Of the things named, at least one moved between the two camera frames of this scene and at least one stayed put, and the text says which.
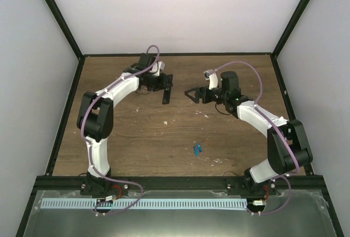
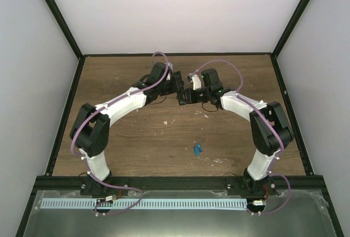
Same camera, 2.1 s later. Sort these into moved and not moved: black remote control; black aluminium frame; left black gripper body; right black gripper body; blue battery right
Moved: black remote control; left black gripper body
Not moved: blue battery right; black aluminium frame; right black gripper body
